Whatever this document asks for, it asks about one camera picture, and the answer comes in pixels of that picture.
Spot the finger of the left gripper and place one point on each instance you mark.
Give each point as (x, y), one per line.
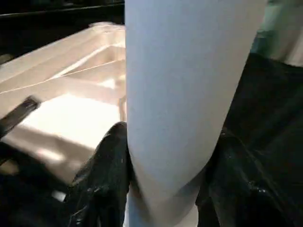
(19, 115)

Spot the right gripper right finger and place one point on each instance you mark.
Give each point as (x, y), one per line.
(246, 194)

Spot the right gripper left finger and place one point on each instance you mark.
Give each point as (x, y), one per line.
(102, 189)

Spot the white plastic table top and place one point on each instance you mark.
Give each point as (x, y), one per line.
(71, 94)

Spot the white plastic table leg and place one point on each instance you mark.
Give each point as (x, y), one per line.
(189, 94)

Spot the black table mat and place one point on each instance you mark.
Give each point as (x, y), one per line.
(274, 118)

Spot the white glass door cabinet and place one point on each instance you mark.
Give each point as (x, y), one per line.
(281, 28)

